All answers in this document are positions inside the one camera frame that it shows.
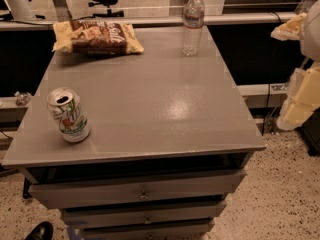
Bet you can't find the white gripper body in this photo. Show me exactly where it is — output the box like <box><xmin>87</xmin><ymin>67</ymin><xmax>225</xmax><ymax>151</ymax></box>
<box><xmin>300</xmin><ymin>0</ymin><xmax>320</xmax><ymax>62</ymax></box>

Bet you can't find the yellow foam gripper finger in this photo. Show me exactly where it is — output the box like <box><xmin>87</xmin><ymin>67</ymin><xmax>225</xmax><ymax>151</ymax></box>
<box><xmin>271</xmin><ymin>13</ymin><xmax>307</xmax><ymax>41</ymax></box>
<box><xmin>276</xmin><ymin>67</ymin><xmax>320</xmax><ymax>131</ymax></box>

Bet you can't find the white green 7up can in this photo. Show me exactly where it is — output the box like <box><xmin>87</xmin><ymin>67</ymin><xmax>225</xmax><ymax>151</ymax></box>
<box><xmin>47</xmin><ymin>87</ymin><xmax>91</xmax><ymax>143</ymax></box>

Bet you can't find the clear plastic water bottle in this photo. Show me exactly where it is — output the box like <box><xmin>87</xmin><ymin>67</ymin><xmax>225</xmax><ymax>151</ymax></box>
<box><xmin>182</xmin><ymin>0</ymin><xmax>205</xmax><ymax>56</ymax></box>

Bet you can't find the top grey drawer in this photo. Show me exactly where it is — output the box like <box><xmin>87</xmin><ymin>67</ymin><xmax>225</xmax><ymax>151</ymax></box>
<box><xmin>30</xmin><ymin>169</ymin><xmax>246</xmax><ymax>209</ymax></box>

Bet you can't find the grey drawer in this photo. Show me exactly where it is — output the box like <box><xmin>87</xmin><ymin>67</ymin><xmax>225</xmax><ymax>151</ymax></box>
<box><xmin>81</xmin><ymin>219</ymin><xmax>213</xmax><ymax>240</ymax></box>
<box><xmin>30</xmin><ymin>169</ymin><xmax>246</xmax><ymax>209</ymax></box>
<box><xmin>62</xmin><ymin>200</ymin><xmax>226</xmax><ymax>229</ymax></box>

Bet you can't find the grey drawer cabinet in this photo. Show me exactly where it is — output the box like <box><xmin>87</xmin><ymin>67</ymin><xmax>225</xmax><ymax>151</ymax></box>
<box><xmin>1</xmin><ymin>25</ymin><xmax>267</xmax><ymax>240</ymax></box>

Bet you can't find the bottom grey drawer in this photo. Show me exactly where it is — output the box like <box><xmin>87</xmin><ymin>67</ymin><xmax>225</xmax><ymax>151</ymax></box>
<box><xmin>81</xmin><ymin>219</ymin><xmax>213</xmax><ymax>240</ymax></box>

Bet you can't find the yellow brown chip bag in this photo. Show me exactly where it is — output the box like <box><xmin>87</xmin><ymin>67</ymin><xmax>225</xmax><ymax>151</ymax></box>
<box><xmin>53</xmin><ymin>20</ymin><xmax>144</xmax><ymax>55</ymax></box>

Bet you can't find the middle grey drawer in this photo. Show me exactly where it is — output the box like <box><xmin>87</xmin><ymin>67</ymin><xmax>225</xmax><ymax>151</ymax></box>
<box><xmin>62</xmin><ymin>200</ymin><xmax>226</xmax><ymax>229</ymax></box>

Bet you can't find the small crumpled clear object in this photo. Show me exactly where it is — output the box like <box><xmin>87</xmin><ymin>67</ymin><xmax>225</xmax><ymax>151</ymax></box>
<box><xmin>14</xmin><ymin>91</ymin><xmax>32</xmax><ymax>106</ymax></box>

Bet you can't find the white pipe top left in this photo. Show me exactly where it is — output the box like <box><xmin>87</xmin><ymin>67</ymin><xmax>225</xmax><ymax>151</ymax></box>
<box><xmin>5</xmin><ymin>0</ymin><xmax>35</xmax><ymax>21</ymax></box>

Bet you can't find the black shoe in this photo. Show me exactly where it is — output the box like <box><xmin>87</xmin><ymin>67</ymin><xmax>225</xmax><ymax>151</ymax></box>
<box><xmin>24</xmin><ymin>221</ymin><xmax>53</xmax><ymax>240</ymax></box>

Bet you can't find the grey bracket block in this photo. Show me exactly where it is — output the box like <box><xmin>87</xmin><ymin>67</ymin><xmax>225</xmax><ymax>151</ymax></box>
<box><xmin>238</xmin><ymin>83</ymin><xmax>288</xmax><ymax>109</ymax></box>

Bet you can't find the grey metal rail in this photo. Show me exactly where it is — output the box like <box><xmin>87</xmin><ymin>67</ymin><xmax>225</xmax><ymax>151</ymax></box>
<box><xmin>0</xmin><ymin>12</ymin><xmax>295</xmax><ymax>31</ymax></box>

